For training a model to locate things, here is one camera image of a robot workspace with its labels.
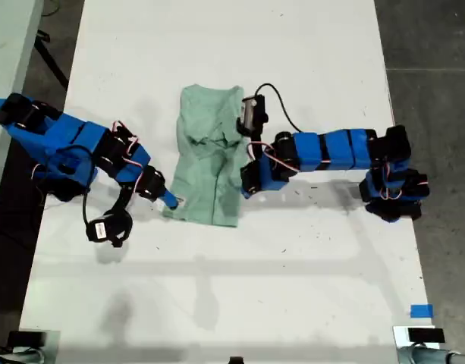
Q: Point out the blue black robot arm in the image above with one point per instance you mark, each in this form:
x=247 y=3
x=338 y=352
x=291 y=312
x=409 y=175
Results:
x=65 y=140
x=338 y=149

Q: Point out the black stand leg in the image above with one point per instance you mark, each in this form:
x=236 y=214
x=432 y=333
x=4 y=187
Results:
x=50 y=57

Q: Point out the black camera box white sticker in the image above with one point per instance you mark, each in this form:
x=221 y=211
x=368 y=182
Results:
x=99 y=230

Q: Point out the small black box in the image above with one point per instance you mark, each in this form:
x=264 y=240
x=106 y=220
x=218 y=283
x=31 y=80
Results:
x=27 y=338
x=425 y=335

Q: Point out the pale green T-shirt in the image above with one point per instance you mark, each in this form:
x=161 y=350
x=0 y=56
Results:
x=202 y=178

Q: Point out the black camera mount stalk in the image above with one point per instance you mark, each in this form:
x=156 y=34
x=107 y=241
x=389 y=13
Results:
x=120 y=197
x=256 y=136

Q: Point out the grey metal tube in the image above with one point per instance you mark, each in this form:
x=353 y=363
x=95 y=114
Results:
x=16 y=357
x=433 y=356

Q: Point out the small black object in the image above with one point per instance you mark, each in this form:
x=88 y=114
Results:
x=236 y=360

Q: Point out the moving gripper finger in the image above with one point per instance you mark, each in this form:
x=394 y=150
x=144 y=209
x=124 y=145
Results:
x=170 y=199
x=249 y=195

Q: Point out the black mat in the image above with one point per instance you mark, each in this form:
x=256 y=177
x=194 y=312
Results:
x=12 y=246

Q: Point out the pale grey side table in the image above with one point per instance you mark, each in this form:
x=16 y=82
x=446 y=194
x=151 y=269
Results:
x=8 y=38

